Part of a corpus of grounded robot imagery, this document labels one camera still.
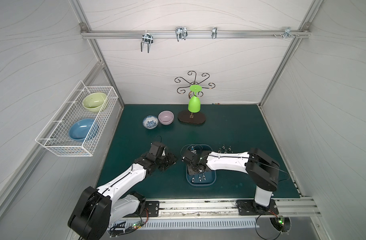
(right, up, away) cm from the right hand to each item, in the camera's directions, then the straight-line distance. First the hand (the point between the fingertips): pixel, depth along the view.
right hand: (191, 168), depth 87 cm
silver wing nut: (+22, +10, +9) cm, 25 cm away
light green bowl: (-50, +38, -12) cm, 64 cm away
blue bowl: (-50, +25, -22) cm, 60 cm away
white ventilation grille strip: (-3, -21, -17) cm, 27 cm away
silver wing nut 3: (+18, +8, +7) cm, 21 cm away
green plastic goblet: (+2, +40, +4) cm, 40 cm away
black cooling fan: (+44, -22, -16) cm, 52 cm away
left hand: (-8, +6, -4) cm, 11 cm away
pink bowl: (-18, +30, +22) cm, 42 cm away
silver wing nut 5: (+7, -4, -5) cm, 9 cm away
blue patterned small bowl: (-30, +27, +21) cm, 45 cm away
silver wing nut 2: (+25, +9, +9) cm, 28 cm away
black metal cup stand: (+3, +32, +24) cm, 40 cm away
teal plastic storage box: (+9, -5, -4) cm, 11 cm away
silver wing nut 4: (+5, -4, -5) cm, 8 cm away
